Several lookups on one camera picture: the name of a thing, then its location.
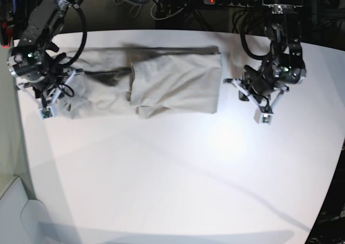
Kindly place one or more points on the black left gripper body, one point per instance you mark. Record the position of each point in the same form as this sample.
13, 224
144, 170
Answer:
269, 77

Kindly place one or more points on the red and black clamp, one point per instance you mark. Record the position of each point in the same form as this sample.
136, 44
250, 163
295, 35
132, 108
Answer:
6, 33

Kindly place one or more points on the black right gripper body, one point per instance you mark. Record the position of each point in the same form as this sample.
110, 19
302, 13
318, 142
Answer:
46, 75

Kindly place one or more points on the grey t-shirt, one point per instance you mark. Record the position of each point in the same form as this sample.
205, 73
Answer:
144, 81

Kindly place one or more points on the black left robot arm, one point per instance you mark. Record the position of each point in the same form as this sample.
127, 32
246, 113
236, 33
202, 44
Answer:
281, 27

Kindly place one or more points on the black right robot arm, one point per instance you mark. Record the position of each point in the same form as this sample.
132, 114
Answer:
46, 21

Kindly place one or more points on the black power strip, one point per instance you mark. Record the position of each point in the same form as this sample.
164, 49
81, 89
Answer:
234, 3

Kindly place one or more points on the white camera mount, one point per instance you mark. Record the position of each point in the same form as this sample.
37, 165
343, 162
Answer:
54, 98
264, 104

